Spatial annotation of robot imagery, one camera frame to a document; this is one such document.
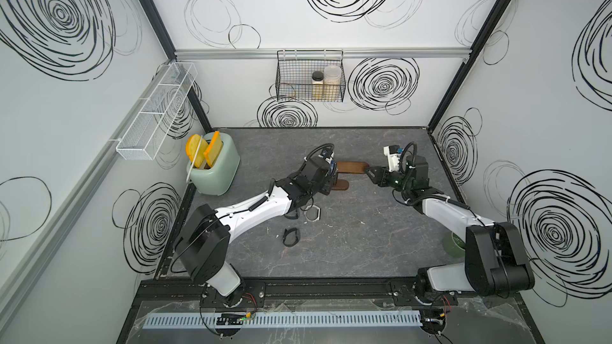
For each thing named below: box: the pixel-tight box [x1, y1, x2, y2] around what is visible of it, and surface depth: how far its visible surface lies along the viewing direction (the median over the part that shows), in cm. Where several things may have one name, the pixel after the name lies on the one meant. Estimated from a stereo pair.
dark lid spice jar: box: [311, 70, 325, 102], surface depth 88 cm
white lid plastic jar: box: [323, 64, 342, 102], surface depth 86 cm
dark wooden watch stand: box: [332, 160, 370, 191], surface depth 90 cm
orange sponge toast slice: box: [204, 130, 223, 169], surface depth 88 cm
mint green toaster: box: [186, 131, 240, 197], surface depth 91 cm
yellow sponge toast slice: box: [185, 133, 208, 169], surface depth 87 cm
